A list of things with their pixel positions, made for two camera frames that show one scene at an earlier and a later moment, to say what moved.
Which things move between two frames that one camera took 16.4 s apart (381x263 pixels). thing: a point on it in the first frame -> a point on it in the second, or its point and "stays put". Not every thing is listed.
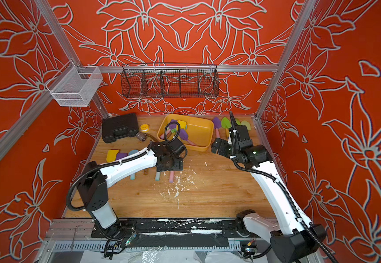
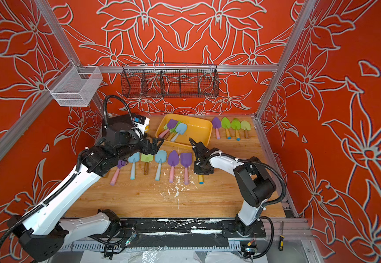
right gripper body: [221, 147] -> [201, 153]
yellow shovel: [183, 125] -> [201, 178]
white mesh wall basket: [75, 86] stays put
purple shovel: [183, 135] -> [186, 160]
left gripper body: [176, 164] -> [144, 146]
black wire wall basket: [169, 80] stays put
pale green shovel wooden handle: [245, 123] stays put
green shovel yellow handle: [226, 124] stays put
